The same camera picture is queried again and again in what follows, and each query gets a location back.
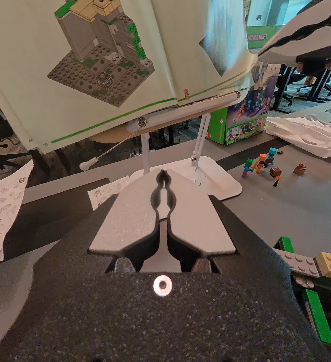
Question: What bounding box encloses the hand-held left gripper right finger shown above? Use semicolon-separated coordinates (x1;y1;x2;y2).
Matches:
164;169;237;272

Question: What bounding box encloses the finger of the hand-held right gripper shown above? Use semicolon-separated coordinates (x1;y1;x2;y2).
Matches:
257;26;331;67
263;0;331;52

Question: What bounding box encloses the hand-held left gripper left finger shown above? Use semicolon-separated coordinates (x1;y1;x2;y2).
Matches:
88;169;166;272

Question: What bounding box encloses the toy brick building model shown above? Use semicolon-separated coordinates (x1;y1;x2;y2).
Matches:
273;236;331;347

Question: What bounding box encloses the brick set instruction booklet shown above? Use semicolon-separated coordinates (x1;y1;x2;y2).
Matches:
0;0;258;154

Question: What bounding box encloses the grey desk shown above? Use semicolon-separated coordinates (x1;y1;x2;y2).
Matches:
0;97;331;351

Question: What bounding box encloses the small printed paper sheet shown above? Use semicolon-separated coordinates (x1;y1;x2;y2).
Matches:
87;175;131;211

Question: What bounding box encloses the white book stand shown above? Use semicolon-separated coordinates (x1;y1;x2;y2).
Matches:
79;90;243;220

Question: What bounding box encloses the orange minifigure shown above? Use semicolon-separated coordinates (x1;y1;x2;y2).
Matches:
253;153;268;174

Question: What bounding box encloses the crumpled white paper bag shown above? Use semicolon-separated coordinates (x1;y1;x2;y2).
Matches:
265;114;331;158

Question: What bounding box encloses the green brick set box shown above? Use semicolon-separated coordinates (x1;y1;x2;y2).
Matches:
205;25;285;145

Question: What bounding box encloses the teal minifigure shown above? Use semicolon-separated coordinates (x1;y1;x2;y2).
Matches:
266;147;279;166

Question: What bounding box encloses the large printed paper sheet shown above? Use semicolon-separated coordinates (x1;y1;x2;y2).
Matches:
0;159;34;261

